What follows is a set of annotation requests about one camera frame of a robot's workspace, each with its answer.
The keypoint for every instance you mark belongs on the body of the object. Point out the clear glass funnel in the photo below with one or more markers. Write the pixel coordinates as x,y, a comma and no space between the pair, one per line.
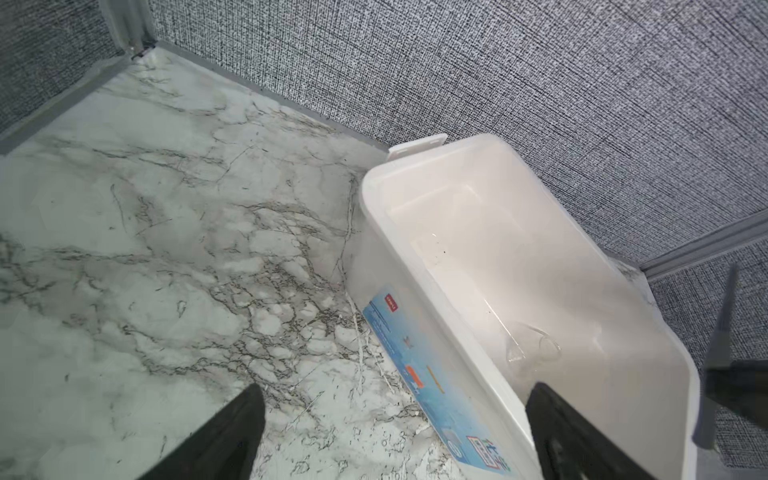
519,345

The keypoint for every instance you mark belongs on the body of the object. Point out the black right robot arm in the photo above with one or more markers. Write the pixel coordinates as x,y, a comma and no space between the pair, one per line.
740,386

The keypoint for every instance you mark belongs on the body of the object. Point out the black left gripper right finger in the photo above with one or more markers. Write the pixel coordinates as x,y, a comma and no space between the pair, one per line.
568,446

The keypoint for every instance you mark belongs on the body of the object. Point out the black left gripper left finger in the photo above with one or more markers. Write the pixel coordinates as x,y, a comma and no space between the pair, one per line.
225,447

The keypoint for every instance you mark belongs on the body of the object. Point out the white plastic storage bin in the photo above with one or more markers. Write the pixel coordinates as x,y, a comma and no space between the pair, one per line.
445,229

